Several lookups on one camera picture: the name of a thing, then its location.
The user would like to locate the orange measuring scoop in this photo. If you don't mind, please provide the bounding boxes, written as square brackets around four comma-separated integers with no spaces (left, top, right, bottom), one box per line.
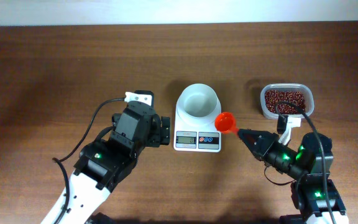
[214,112,239,134]

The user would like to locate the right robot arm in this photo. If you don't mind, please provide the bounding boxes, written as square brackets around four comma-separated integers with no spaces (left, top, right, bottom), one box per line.
[238,129,349,223]

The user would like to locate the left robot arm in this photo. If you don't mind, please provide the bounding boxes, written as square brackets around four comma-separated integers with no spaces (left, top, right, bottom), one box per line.
[43,101,171,223]

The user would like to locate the white digital kitchen scale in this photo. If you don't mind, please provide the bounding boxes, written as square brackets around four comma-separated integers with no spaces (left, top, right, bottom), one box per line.
[173,100,222,152]

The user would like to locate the red beans in container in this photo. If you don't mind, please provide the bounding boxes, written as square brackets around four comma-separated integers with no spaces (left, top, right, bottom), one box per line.
[264,90,306,114]

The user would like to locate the clear plastic container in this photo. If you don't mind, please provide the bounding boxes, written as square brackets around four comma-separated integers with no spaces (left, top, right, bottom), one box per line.
[260,83,314,119]

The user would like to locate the white round bowl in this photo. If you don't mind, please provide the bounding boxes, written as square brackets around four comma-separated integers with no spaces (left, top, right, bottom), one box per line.
[177,83,218,118]

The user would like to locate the left black cable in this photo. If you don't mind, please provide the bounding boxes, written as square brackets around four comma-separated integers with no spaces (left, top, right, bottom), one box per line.
[52,97,127,224]

